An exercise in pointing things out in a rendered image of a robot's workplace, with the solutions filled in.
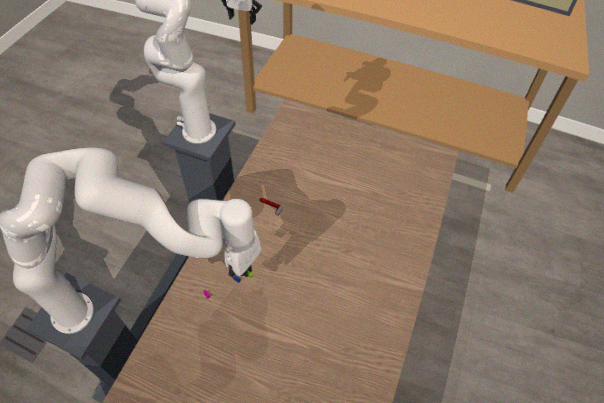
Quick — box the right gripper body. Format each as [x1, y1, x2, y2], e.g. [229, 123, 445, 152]
[224, 230, 261, 276]

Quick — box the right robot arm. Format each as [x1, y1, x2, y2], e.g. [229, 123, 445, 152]
[0, 147, 255, 334]

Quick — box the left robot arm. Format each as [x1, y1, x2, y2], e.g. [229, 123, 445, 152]
[135, 0, 216, 144]

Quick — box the red rod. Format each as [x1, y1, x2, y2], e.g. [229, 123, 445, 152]
[260, 198, 281, 208]

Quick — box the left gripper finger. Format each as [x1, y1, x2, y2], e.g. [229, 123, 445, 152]
[249, 0, 262, 25]
[221, 0, 234, 20]

